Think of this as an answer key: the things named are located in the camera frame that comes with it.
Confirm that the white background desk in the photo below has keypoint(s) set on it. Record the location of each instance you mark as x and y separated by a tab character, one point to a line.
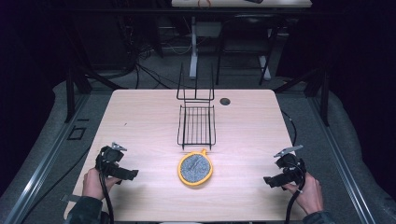
236	3

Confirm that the person's left hand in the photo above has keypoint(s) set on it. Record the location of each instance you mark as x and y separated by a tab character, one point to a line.
93	184

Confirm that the aluminium floor rail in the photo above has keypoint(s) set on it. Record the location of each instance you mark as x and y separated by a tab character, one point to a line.
342	161
46	161

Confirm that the grey tape strip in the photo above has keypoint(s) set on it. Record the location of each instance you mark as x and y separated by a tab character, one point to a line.
71	198

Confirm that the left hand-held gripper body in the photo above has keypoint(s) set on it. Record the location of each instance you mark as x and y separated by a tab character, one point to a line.
109	158

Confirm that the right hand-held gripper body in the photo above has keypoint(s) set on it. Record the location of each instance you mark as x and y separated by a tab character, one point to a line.
291	166

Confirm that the black chair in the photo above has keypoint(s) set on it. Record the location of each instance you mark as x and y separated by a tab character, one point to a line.
249	37

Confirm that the person's right hand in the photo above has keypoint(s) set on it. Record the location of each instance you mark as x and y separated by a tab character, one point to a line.
308	194

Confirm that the yellow-rimmed grey round pad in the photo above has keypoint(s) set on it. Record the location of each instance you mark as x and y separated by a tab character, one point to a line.
195	168

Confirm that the dark object on desk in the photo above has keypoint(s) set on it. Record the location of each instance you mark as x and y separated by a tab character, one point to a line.
253	1

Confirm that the black metal stand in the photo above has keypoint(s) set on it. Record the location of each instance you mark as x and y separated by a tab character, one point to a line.
71	96
323	93

